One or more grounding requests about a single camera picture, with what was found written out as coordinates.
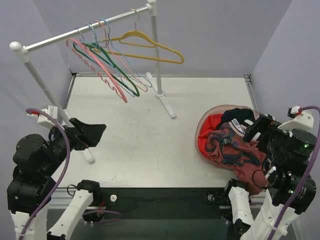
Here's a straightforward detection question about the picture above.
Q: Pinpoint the maroon tank top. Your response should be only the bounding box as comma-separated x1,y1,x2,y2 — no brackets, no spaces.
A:
204,119,267,196

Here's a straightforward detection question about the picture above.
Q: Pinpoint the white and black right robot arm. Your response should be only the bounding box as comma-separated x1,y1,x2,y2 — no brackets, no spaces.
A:
221,108,320,240

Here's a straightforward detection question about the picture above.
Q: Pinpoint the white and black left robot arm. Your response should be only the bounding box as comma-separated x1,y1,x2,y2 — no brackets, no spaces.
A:
7,118,107,240

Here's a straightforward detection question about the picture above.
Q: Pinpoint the pink scalloped hanger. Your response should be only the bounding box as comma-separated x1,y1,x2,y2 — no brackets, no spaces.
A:
65,37,129,104

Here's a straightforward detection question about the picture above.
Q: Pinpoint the green velvet hanger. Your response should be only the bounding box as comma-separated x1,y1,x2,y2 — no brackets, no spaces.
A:
84,44,140,97

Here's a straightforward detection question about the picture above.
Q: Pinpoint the black garment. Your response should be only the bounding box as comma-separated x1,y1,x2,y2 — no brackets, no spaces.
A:
221,108,256,124

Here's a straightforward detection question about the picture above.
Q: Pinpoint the pink laundry basket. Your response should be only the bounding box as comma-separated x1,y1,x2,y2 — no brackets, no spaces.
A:
195,105,266,174

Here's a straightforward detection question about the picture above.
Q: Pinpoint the red garment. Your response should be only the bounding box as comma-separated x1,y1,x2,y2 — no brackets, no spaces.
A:
195,113,223,160

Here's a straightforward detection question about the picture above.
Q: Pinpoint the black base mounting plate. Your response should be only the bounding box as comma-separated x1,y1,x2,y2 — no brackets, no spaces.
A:
101,187,232,220

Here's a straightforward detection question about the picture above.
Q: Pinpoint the white clothes rack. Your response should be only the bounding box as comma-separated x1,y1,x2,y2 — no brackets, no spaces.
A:
9,0,177,165

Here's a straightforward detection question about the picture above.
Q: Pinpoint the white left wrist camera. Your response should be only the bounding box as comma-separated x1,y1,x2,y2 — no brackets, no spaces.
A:
27,104,60,130

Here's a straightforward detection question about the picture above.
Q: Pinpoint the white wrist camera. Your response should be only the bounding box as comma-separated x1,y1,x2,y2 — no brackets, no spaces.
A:
27,104,60,130
277,106,314,133

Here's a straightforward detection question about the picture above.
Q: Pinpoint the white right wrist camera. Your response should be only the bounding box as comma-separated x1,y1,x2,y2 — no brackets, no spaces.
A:
277,106,314,133

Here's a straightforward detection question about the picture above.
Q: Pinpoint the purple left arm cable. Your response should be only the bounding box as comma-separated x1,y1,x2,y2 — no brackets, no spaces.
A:
18,107,72,237

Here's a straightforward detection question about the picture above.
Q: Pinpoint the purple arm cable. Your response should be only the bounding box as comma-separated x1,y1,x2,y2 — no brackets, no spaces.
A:
266,105,320,240
18,107,72,237

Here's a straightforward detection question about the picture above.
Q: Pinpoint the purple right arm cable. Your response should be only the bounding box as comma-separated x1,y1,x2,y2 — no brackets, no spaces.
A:
266,105,320,240

